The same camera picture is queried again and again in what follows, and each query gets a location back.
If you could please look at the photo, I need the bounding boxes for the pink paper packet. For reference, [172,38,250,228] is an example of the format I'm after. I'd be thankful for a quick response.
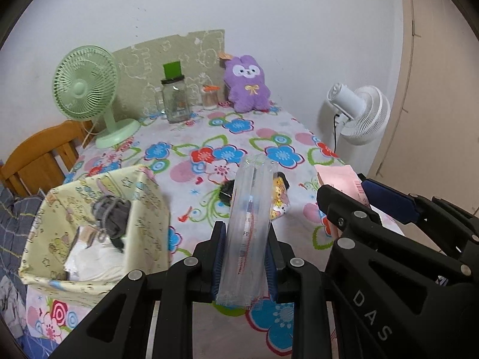
[314,165,404,235]

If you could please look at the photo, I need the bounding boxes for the clear plastic pen pouch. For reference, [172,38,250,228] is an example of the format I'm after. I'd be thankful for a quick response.
[216,154,277,309]

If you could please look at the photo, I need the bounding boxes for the white tissue pack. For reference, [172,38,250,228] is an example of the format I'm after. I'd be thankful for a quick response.
[63,225,124,282]

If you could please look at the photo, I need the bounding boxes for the black plastic bag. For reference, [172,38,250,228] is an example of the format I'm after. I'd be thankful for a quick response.
[219,180,235,207]

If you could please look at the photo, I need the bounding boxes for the grey drawstring pouch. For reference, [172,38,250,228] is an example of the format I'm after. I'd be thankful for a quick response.
[92,194,131,253]

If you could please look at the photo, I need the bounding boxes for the beige door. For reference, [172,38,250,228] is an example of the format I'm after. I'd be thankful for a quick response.
[369,0,478,215]

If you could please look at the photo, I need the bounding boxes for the white standing fan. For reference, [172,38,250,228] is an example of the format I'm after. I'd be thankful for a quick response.
[326,83,390,146]

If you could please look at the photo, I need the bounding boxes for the crumpled white cloth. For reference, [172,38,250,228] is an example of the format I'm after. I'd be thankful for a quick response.
[0,276,26,339]

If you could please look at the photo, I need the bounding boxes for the yellow fabric storage box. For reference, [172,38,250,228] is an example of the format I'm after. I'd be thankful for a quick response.
[19,165,170,307]

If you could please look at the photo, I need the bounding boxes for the grey plaid pillow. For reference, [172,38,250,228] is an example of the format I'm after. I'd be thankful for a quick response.
[0,184,46,281]

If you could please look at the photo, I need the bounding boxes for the purple plush bunny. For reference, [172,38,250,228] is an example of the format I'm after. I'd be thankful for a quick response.
[224,55,270,113]

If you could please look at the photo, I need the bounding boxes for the toothpick jar orange lid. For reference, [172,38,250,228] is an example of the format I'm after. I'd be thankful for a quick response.
[201,85,220,110]

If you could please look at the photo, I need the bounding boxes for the glass mason jar mug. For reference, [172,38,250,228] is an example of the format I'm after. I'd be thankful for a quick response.
[156,61,191,124]

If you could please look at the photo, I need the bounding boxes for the green desk fan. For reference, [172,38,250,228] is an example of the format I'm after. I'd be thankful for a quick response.
[52,45,140,148]

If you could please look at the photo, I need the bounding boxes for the green patterned wall board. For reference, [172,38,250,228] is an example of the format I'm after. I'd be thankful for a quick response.
[113,29,225,120]

